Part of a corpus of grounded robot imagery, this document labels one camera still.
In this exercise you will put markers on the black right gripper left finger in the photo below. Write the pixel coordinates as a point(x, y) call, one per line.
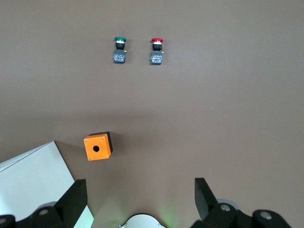
point(71, 204)

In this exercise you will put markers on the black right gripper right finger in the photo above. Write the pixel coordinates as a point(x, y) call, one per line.
point(205, 204)

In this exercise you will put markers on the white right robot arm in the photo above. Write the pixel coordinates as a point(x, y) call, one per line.
point(142, 222)

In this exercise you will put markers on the white drawer cabinet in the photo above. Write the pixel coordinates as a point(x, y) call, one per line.
point(28, 185)

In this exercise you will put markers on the red mushroom push button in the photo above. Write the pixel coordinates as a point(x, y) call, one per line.
point(156, 55)

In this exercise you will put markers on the green mushroom push button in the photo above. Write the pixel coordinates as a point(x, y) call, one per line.
point(119, 54)

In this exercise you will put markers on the brown table cover sheet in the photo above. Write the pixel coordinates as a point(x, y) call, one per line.
point(213, 107)

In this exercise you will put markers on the orange button enclosure box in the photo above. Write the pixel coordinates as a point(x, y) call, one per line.
point(96, 148)

